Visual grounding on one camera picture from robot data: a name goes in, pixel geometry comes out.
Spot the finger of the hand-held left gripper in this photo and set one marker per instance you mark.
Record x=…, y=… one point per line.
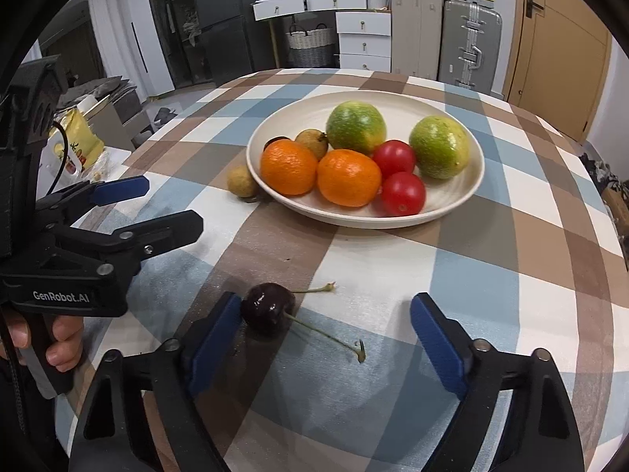
x=120, y=189
x=162, y=231

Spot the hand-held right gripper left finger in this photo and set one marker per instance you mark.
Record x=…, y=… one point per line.
x=211, y=349

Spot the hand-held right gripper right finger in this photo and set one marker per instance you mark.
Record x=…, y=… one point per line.
x=440, y=349

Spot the dark red cherry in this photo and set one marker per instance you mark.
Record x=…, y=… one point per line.
x=268, y=309
x=276, y=141

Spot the brown longan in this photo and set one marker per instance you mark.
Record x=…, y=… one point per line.
x=312, y=142
x=242, y=182

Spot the mandarin orange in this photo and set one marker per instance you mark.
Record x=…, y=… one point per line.
x=289, y=167
x=349, y=178

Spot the white round plate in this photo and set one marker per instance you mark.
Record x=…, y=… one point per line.
x=442, y=196

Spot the red cherry tomato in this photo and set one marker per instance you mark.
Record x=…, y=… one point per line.
x=394, y=157
x=404, y=194

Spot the yellow-green round fruit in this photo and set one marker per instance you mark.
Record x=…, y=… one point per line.
x=439, y=147

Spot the green round fruit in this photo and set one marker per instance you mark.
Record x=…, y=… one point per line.
x=356, y=128

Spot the person's left hand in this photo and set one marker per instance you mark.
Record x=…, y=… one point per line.
x=66, y=339

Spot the yellow snack bag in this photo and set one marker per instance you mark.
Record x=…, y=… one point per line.
x=81, y=140

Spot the grey slippers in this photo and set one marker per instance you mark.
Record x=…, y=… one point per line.
x=164, y=115

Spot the dark glass cabinet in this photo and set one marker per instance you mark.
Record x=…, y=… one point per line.
x=172, y=24

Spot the dark grey refrigerator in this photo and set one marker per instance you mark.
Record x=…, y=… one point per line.
x=236, y=19

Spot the wooden broom stick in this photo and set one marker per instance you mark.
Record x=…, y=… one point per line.
x=275, y=44

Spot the woven laundry basket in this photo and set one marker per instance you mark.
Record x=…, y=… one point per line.
x=310, y=46

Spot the white desk with drawers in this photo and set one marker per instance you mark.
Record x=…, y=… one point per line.
x=363, y=24

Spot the silver suitcase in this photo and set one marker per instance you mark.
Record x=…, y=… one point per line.
x=469, y=46

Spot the beige suitcase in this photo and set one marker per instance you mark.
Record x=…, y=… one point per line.
x=416, y=34

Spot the wooden door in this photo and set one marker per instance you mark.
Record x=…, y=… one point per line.
x=560, y=49

